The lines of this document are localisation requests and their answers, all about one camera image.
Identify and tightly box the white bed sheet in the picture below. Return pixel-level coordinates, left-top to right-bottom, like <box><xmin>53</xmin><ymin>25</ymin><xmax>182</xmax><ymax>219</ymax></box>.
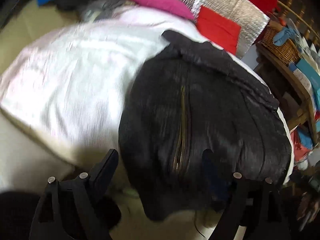
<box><xmin>0</xmin><ymin>5</ymin><xmax>293</xmax><ymax>188</ymax></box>

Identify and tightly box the wooden stair railing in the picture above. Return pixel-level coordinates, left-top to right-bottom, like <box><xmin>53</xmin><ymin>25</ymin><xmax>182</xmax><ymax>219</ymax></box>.
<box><xmin>269</xmin><ymin>0</ymin><xmax>320</xmax><ymax>45</ymax></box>

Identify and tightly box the blue cloth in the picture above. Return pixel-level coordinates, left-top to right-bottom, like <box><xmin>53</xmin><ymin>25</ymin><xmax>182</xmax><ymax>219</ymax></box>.
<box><xmin>272</xmin><ymin>26</ymin><xmax>298</xmax><ymax>46</ymax></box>

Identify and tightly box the black quilted jacket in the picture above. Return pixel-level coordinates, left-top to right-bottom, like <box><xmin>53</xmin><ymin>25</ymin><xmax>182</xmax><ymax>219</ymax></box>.
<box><xmin>119</xmin><ymin>30</ymin><xmax>293</xmax><ymax>222</ymax></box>

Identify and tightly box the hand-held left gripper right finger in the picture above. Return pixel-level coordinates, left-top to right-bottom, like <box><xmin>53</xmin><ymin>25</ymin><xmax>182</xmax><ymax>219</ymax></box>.
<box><xmin>202</xmin><ymin>149</ymin><xmax>292</xmax><ymax>240</ymax></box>

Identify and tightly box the teal cardboard box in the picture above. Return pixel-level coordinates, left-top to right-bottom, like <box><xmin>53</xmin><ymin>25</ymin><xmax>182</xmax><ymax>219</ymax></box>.
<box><xmin>292</xmin><ymin>59</ymin><xmax>320</xmax><ymax>93</ymax></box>

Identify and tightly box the grey garment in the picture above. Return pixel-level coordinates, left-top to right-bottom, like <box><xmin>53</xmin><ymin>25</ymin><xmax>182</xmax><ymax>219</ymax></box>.
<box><xmin>77</xmin><ymin>0</ymin><xmax>137</xmax><ymax>22</ymax></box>

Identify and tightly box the wooden table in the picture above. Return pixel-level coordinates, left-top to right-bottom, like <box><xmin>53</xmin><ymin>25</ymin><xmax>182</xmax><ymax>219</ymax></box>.
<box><xmin>255</xmin><ymin>44</ymin><xmax>320</xmax><ymax>143</ymax></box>

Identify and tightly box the wicker basket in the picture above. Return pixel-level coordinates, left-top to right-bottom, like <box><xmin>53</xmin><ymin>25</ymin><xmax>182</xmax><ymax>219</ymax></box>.
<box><xmin>261</xmin><ymin>25</ymin><xmax>302</xmax><ymax>60</ymax></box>

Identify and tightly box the red pillow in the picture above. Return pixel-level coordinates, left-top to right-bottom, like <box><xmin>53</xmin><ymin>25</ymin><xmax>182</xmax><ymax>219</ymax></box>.
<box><xmin>196</xmin><ymin>6</ymin><xmax>242</xmax><ymax>55</ymax></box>

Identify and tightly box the pink pillow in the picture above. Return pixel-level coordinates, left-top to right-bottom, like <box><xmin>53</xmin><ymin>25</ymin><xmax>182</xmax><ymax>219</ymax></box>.
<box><xmin>124</xmin><ymin>0</ymin><xmax>195</xmax><ymax>21</ymax></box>

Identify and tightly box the cream leather sofa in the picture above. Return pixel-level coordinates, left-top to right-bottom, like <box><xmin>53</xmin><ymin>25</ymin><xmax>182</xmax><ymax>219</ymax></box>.
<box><xmin>0</xmin><ymin>0</ymin><xmax>130</xmax><ymax>195</ymax></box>

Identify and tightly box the silver foil insulation board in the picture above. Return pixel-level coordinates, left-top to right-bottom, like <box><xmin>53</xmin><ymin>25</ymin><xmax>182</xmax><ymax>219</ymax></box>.
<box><xmin>160</xmin><ymin>0</ymin><xmax>272</xmax><ymax>59</ymax></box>

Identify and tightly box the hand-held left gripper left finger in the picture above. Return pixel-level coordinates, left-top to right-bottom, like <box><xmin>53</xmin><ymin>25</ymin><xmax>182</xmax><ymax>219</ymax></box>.
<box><xmin>29</xmin><ymin>149</ymin><xmax>119</xmax><ymax>240</ymax></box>

